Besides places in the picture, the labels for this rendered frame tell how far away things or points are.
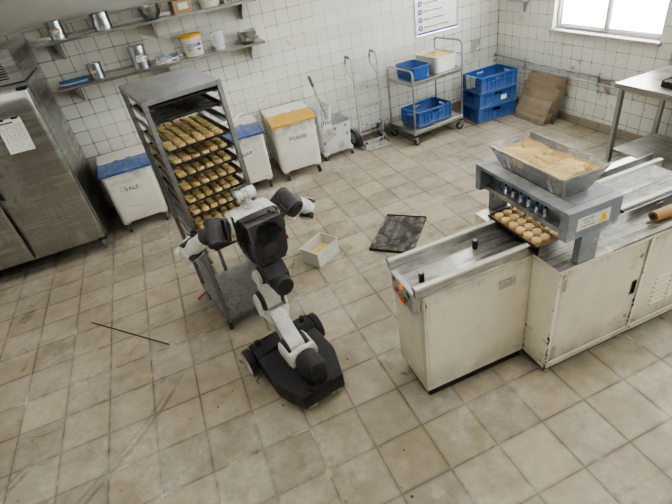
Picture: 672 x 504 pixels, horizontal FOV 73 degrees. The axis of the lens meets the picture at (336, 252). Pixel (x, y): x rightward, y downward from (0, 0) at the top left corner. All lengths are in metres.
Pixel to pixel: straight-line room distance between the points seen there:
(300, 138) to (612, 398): 4.07
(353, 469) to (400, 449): 0.29
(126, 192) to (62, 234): 0.76
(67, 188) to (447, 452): 4.16
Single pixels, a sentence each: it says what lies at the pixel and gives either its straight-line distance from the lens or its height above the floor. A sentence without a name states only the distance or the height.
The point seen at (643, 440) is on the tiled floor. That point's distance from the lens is 3.05.
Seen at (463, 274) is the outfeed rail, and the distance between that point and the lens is 2.43.
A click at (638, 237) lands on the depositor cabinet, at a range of 2.92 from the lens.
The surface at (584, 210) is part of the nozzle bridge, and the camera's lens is 2.43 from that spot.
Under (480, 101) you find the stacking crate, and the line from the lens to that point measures 6.59.
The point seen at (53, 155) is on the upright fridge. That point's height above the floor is 1.13.
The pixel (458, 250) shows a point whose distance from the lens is 2.67.
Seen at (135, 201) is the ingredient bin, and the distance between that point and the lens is 5.51.
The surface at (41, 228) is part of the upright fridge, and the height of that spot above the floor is 0.47.
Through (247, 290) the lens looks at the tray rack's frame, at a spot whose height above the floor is 0.15.
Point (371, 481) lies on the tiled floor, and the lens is 2.73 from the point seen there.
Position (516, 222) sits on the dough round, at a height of 0.92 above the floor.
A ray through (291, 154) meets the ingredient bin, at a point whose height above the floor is 0.34.
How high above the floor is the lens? 2.41
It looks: 35 degrees down
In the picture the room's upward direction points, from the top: 11 degrees counter-clockwise
